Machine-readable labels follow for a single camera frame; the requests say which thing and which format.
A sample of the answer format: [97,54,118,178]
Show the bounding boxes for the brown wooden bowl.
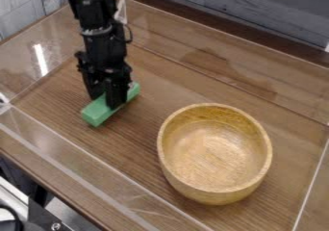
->
[157,103,275,206]

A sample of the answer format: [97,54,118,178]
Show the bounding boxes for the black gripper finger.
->
[82,71,105,100]
[106,78,130,110]

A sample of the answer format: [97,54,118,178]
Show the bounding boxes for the green rectangular block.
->
[82,82,141,127]

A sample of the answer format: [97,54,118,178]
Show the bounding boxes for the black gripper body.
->
[75,29,132,81]

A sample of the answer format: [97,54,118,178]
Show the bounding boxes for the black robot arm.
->
[69,0,132,110]

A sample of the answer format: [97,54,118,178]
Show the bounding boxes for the clear acrylic tray walls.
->
[0,1,329,231]

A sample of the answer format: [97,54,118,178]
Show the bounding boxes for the black metal table frame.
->
[0,156,102,231]

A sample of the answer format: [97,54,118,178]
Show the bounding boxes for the clear acrylic corner bracket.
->
[116,0,129,25]

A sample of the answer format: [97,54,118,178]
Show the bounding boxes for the black cable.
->
[0,203,26,231]

